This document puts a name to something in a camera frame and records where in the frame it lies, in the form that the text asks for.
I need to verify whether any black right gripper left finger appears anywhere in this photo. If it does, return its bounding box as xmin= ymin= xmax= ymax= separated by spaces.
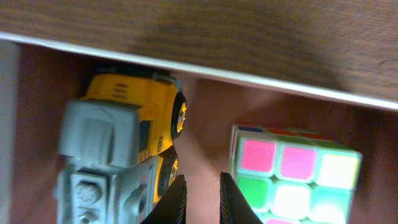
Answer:
xmin=141 ymin=175 xmax=187 ymax=224

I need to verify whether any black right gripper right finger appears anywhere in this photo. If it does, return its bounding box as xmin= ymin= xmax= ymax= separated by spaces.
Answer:
xmin=220 ymin=172 xmax=262 ymax=224

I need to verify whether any colourful puzzle cube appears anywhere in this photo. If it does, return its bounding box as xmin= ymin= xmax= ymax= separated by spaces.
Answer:
xmin=229 ymin=124 xmax=363 ymax=223

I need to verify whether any yellow grey toy truck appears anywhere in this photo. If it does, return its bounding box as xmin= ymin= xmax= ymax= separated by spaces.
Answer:
xmin=55 ymin=65 xmax=187 ymax=223

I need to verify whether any white cardboard box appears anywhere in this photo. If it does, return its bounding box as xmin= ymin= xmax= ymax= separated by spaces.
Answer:
xmin=1 ymin=32 xmax=397 ymax=223

